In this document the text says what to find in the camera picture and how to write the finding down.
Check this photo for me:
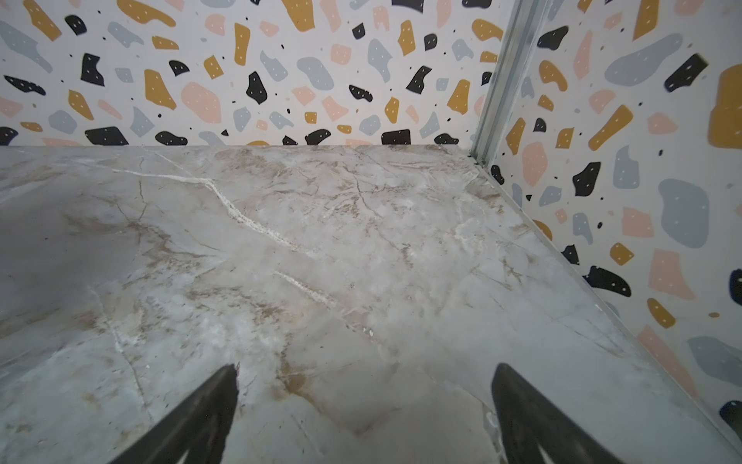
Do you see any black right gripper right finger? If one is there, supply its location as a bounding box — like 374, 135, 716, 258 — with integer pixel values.
491, 363, 621, 464

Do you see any aluminium right corner post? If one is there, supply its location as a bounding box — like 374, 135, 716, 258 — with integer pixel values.
470, 0, 551, 168

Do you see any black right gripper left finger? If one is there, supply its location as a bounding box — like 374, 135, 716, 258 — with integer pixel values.
113, 365, 239, 463

